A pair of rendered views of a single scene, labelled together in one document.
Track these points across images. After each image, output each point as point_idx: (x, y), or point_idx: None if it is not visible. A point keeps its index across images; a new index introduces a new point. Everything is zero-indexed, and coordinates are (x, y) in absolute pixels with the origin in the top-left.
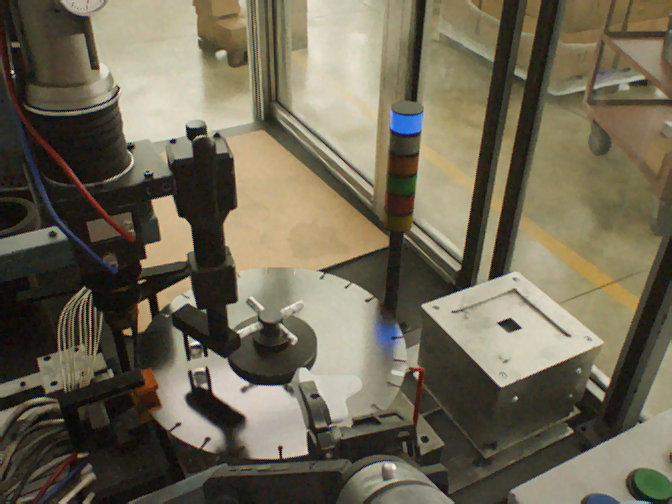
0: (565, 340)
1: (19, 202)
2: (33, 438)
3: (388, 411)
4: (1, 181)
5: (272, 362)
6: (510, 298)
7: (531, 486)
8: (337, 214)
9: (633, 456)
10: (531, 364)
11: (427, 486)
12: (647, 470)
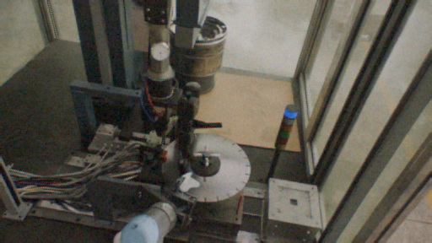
0: (307, 218)
1: (175, 80)
2: (139, 153)
3: (195, 197)
4: (179, 69)
5: (200, 168)
6: (304, 193)
7: None
8: None
9: None
10: (286, 218)
11: (164, 213)
12: None
